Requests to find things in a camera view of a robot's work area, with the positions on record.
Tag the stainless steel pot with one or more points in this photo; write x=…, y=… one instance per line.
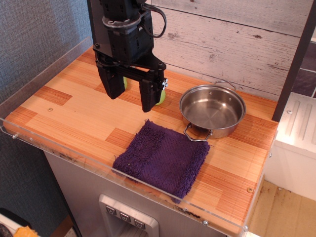
x=211, y=111

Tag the green handled grey spatula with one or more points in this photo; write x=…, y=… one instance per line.
x=162, y=96

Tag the dark vertical post right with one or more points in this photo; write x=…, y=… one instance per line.
x=296, y=63

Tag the white toy sink unit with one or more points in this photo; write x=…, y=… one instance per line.
x=291, y=163

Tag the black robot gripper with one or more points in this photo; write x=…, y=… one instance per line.
x=129, y=53

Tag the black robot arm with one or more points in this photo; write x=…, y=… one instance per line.
x=130, y=5

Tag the dark vertical post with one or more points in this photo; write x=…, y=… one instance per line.
x=296, y=63
x=95, y=10

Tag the purple terry cloth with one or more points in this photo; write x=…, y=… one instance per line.
x=163, y=158

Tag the yellow object bottom left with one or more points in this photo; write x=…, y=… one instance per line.
x=25, y=232

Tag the silver dispenser button panel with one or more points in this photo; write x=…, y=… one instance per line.
x=126, y=217

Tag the dark vertical post left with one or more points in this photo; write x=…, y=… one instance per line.
x=95, y=10

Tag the clear acrylic table guard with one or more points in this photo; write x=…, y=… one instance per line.
x=65, y=112

